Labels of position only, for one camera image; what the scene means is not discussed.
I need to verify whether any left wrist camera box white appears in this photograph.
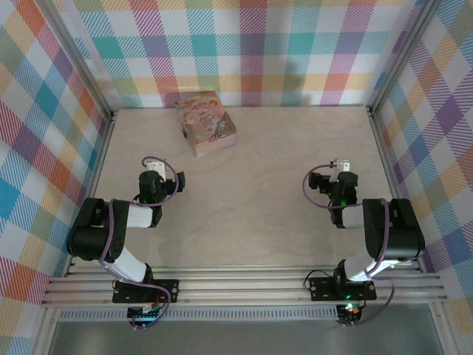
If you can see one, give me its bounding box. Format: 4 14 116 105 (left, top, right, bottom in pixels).
144 158 166 178

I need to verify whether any pink illustrated book-shaped box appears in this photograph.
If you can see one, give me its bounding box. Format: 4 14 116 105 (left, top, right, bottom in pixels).
175 90 238 158

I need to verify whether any aluminium side rail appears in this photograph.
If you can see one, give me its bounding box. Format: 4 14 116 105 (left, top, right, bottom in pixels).
365 105 426 273
61 109 119 278

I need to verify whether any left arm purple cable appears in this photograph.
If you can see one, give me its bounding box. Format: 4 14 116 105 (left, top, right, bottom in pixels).
99 155 186 330

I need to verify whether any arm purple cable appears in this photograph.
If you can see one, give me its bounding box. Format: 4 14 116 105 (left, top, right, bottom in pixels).
99 155 186 330
302 164 396 328

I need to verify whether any aluminium frame post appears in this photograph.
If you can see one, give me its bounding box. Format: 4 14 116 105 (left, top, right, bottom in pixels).
35 0 118 121
367 0 444 114

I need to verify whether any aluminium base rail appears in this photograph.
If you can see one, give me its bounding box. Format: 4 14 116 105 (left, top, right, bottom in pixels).
39 265 450 308

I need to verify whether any grey slotted cable duct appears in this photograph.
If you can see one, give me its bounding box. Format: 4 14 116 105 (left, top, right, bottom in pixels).
58 309 340 322

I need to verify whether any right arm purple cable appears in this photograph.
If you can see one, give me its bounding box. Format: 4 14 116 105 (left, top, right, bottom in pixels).
302 164 396 328

